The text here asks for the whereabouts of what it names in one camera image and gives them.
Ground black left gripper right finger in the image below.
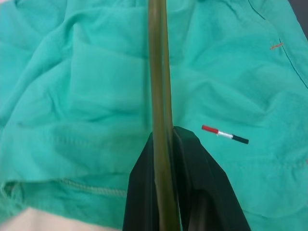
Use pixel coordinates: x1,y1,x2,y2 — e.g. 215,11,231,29
171,126,258,231

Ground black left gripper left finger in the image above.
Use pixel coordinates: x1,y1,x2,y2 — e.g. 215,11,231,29
122,131,161,231

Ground teal green shorts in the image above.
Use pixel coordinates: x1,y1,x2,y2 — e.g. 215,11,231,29
0,0,308,231

